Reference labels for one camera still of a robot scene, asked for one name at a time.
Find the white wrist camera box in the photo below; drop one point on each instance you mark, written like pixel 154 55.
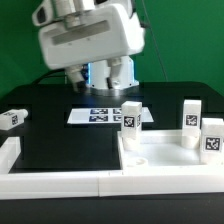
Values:
pixel 46 13

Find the white square table top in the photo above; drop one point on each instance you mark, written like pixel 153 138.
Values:
pixel 160 148

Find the white marker sheet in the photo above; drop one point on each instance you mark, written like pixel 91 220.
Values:
pixel 94 115

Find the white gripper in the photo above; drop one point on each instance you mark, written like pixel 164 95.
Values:
pixel 107 33

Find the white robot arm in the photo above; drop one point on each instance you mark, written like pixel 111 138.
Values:
pixel 71 13

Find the white U-shaped fence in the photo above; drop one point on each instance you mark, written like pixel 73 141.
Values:
pixel 159 180

